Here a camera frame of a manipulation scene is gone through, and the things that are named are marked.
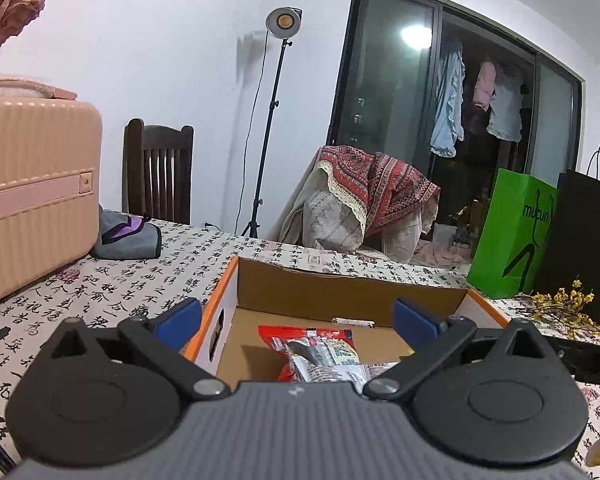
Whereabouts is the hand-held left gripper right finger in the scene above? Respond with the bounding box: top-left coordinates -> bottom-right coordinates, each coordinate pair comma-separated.
362,297 -> 556,403

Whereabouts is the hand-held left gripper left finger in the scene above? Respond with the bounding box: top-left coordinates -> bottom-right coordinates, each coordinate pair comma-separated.
40,297 -> 231,402

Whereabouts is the orange cardboard box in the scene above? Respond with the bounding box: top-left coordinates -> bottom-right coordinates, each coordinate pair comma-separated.
184,255 -> 511,386

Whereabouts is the red snack packet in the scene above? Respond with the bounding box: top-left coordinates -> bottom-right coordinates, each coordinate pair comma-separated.
257,324 -> 363,382

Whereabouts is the yellow flower branch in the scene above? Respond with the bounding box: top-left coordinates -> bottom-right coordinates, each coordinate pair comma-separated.
522,277 -> 600,346

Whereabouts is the pink cloth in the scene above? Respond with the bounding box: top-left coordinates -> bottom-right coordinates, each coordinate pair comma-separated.
414,239 -> 473,268

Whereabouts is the grey purple pouch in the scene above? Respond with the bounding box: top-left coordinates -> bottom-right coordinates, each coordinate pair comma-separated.
90,204 -> 163,260

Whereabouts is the green paper bag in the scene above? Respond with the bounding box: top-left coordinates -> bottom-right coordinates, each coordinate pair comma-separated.
466,167 -> 560,298

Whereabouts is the black paper bag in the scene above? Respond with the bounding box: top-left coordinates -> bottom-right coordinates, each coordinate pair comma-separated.
530,137 -> 600,323

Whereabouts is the beige quilted armchair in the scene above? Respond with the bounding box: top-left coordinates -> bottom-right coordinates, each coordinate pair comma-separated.
270,160 -> 438,263

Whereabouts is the red patterned blanket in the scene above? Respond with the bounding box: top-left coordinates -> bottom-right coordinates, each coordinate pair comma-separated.
316,145 -> 441,251

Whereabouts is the dark wooden chair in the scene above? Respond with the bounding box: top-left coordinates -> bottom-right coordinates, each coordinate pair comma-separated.
122,118 -> 195,225

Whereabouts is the hanging blue garment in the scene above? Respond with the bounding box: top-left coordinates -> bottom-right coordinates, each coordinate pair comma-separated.
429,42 -> 467,158

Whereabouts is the pink ribbed suitcase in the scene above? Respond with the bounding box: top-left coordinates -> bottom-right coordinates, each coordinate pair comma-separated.
0,75 -> 103,311

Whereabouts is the hanging white garment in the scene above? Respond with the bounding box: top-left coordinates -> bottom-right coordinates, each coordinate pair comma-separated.
486,67 -> 524,143

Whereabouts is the sliding glass door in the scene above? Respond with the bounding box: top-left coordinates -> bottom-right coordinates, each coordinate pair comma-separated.
326,0 -> 586,261

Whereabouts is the hanging pink garment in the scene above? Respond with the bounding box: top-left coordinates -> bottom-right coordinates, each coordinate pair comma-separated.
472,60 -> 497,113

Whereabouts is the studio light on stand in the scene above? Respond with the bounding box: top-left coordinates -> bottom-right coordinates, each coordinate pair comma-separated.
237,6 -> 303,238

